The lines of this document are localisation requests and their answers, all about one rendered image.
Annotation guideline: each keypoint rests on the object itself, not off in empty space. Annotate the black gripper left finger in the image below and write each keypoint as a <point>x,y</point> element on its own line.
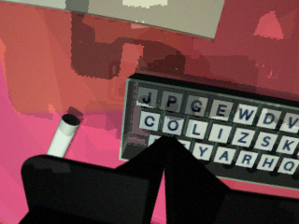
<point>126,194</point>

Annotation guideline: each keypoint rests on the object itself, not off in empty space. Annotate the black keyboard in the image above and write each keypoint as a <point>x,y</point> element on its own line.
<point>236,135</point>

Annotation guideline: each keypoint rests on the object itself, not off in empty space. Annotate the pale beige flat rectangular panel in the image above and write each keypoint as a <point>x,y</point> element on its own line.
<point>193,17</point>

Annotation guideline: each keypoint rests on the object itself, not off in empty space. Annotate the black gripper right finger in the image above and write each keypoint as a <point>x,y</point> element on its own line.
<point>194,195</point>

